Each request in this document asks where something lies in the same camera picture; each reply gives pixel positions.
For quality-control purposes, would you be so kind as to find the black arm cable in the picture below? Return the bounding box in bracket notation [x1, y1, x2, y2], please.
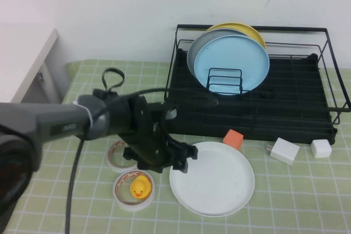
[65, 67, 168, 234]

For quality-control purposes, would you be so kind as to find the white round plate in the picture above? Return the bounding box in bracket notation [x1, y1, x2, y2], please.
[169, 141, 256, 218]

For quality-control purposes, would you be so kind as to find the double-sided tape roll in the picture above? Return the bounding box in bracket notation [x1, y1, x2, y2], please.
[112, 169, 156, 212]
[106, 139, 138, 174]

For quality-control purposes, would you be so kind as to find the white power adapter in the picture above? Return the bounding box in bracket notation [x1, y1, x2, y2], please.
[264, 137, 301, 166]

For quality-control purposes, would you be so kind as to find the black rack drip tray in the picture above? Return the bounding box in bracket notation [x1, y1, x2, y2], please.
[161, 48, 337, 146]

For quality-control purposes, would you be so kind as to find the yellow round plate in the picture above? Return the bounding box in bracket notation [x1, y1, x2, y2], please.
[204, 22, 267, 51]

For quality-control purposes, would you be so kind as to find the orange cube block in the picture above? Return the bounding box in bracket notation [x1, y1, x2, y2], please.
[223, 129, 245, 151]

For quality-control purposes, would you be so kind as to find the black wire dish rack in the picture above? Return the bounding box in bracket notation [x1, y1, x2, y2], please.
[163, 24, 351, 146]

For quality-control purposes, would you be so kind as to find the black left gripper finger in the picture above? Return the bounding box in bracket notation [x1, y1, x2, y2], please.
[171, 161, 190, 174]
[168, 134, 199, 161]

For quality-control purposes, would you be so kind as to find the yellow rubber duck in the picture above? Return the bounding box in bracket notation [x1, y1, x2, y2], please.
[129, 175, 152, 199]

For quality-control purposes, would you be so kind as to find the grey round plate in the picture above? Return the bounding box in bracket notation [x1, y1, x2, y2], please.
[186, 28, 249, 77]

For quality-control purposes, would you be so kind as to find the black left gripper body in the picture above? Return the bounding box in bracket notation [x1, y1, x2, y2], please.
[105, 94, 179, 174]

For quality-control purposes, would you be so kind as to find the light blue round plate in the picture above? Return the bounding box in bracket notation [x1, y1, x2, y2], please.
[194, 35, 270, 96]

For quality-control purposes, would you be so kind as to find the white cube block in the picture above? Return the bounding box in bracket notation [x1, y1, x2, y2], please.
[310, 139, 332, 159]

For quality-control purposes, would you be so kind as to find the green checked tablecloth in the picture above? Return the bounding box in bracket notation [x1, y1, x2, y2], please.
[5, 59, 351, 234]

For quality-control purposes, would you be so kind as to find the white side table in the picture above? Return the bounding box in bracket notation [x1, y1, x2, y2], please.
[0, 24, 72, 105]

